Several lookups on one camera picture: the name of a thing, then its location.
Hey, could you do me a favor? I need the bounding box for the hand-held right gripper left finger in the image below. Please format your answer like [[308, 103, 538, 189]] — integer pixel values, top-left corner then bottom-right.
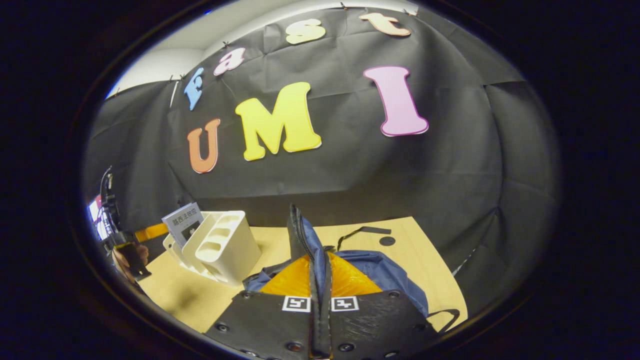
[[205, 255, 321, 360]]

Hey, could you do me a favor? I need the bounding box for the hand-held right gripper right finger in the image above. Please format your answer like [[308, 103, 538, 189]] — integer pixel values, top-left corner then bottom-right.
[[320, 251, 442, 360]]

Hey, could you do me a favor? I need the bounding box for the blue-grey book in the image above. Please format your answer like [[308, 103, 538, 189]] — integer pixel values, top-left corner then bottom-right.
[[161, 202, 205, 248]]

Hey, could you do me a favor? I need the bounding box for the blue schoolbag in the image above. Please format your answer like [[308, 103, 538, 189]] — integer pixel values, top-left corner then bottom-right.
[[243, 203, 461, 333]]

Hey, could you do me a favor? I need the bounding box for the white plastic bookshelf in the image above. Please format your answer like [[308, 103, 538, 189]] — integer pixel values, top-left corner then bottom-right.
[[162, 210, 262, 286]]

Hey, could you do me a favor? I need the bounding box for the computer monitor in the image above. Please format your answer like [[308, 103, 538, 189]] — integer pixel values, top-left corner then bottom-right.
[[88, 195, 113, 241]]

